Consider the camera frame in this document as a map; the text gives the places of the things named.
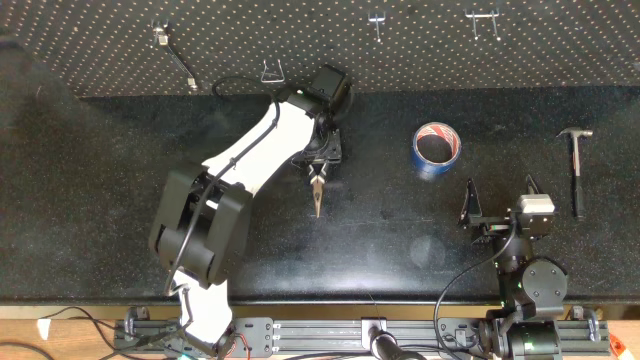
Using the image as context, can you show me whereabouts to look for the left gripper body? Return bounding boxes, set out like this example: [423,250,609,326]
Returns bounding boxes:
[291,127,344,170]

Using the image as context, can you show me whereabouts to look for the roll of blue tape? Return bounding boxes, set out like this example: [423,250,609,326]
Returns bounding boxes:
[410,121,463,177]

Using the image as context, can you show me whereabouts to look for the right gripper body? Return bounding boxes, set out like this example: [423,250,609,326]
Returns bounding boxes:
[468,213,519,246]

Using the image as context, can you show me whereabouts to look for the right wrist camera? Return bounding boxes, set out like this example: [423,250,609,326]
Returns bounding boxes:
[513,193,557,239]

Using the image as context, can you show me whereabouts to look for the mounting rail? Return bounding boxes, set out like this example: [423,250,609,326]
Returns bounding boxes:
[113,303,612,360]

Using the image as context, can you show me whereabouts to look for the hammer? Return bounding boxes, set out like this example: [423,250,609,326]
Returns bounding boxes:
[555,126,595,222]

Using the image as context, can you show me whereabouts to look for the wrench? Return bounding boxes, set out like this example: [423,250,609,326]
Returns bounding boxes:
[153,26,201,93]

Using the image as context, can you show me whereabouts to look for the black cable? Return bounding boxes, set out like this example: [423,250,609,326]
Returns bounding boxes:
[161,74,282,302]
[432,219,519,359]

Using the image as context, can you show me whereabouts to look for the black pegboard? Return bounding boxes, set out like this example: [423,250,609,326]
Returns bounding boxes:
[0,0,640,99]

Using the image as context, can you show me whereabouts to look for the black and white pliers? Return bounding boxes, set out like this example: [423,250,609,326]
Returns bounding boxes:
[308,163,329,219]

